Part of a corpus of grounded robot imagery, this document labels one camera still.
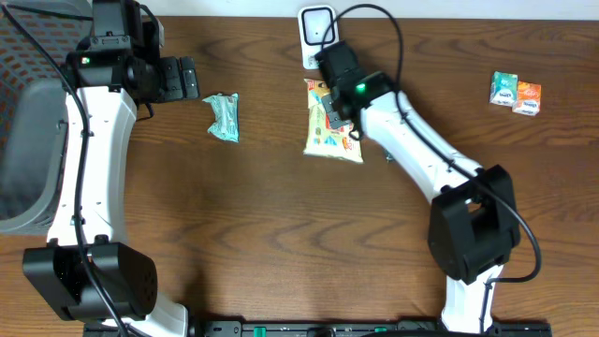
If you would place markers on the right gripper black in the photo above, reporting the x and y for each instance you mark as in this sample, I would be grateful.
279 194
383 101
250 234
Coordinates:
332 120

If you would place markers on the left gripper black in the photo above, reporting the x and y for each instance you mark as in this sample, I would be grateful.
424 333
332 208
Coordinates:
176 90

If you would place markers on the yellow wet wipes pack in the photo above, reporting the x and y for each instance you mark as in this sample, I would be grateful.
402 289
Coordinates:
328 134

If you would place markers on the teal wipes pack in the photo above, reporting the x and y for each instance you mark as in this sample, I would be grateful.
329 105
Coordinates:
226 120

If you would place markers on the teal tissue pack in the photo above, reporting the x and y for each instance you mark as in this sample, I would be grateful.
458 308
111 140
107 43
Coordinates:
503 89

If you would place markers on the orange tissue pack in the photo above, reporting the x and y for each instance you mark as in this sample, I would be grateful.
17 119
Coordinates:
528 100

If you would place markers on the dark green round-label packet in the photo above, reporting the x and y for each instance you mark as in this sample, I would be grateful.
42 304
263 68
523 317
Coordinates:
389 157

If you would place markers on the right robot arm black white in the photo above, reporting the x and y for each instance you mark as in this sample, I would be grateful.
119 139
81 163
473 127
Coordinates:
471 232

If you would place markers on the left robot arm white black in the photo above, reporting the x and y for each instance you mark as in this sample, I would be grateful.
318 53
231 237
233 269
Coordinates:
86 271

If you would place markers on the black mesh plastic basket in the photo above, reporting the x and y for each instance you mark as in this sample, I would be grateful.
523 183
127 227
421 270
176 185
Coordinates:
33 110

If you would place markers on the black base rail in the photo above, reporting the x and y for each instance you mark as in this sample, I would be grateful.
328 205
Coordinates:
401 328

